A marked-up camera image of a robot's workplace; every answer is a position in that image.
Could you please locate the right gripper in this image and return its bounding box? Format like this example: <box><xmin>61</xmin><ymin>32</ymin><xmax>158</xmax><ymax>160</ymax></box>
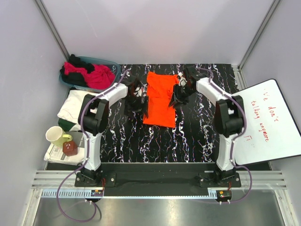
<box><xmin>168</xmin><ymin>85</ymin><xmax>195</xmax><ymax>110</ymax></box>

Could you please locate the folded white t-shirt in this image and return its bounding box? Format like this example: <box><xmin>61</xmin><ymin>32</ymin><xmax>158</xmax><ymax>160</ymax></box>
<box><xmin>57</xmin><ymin>90</ymin><xmax>96</xmax><ymax>123</ymax></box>

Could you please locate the aluminium frame rail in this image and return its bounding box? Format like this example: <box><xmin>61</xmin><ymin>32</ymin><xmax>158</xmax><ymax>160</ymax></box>
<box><xmin>32</xmin><ymin>170</ymin><xmax>287</xmax><ymax>190</ymax></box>

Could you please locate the magenta t-shirt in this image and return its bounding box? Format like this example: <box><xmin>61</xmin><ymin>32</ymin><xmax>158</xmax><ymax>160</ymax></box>
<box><xmin>62</xmin><ymin>62</ymin><xmax>116</xmax><ymax>89</ymax></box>

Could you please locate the yellow-green mug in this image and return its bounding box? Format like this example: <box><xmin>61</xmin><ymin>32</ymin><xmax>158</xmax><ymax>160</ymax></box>
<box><xmin>45</xmin><ymin>126</ymin><xmax>72</xmax><ymax>147</ymax></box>

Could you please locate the clear blue plastic bin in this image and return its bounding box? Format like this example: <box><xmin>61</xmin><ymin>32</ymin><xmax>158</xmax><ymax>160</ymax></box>
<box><xmin>59</xmin><ymin>54</ymin><xmax>121</xmax><ymax>93</ymax></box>

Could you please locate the whiteboard with red writing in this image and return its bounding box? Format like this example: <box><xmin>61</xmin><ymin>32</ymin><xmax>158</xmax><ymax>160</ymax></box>
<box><xmin>235</xmin><ymin>79</ymin><xmax>301</xmax><ymax>165</ymax></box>

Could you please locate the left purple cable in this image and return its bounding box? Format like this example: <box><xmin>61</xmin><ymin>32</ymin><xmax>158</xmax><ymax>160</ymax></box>
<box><xmin>55</xmin><ymin>69</ymin><xmax>131</xmax><ymax>222</ymax></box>

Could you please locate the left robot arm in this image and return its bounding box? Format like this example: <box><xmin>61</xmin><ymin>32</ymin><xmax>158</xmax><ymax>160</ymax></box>
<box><xmin>75</xmin><ymin>76</ymin><xmax>149</xmax><ymax>187</ymax></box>

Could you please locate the folded dark green t-shirt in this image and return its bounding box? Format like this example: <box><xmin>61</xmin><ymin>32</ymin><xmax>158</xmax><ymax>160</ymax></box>
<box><xmin>58</xmin><ymin>118</ymin><xmax>81</xmax><ymax>131</ymax></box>

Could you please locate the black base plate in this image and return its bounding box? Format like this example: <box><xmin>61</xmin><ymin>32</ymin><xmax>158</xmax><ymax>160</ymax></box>
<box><xmin>75</xmin><ymin>163</ymin><xmax>241</xmax><ymax>198</ymax></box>

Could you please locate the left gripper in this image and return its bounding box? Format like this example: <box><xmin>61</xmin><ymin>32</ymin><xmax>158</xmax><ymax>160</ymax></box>
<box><xmin>124</xmin><ymin>94</ymin><xmax>148</xmax><ymax>119</ymax></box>

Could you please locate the black t-shirt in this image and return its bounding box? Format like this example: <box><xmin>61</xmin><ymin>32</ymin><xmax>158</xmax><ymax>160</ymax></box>
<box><xmin>60</xmin><ymin>54</ymin><xmax>95</xmax><ymax>87</ymax></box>

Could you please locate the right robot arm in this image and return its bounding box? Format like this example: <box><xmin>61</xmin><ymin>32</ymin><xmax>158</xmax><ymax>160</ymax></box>
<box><xmin>143</xmin><ymin>66</ymin><xmax>247</xmax><ymax>187</ymax></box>

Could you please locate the stack of papers and books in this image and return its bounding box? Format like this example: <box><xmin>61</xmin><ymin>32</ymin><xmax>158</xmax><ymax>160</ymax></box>
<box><xmin>44</xmin><ymin>131</ymin><xmax>85</xmax><ymax>165</ymax></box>

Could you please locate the orange t-shirt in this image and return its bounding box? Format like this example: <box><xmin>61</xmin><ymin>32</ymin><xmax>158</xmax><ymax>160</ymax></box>
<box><xmin>143</xmin><ymin>72</ymin><xmax>179</xmax><ymax>128</ymax></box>

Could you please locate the dark red cube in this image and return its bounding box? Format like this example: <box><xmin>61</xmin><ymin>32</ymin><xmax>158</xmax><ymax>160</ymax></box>
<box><xmin>63</xmin><ymin>141</ymin><xmax>78</xmax><ymax>157</ymax></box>

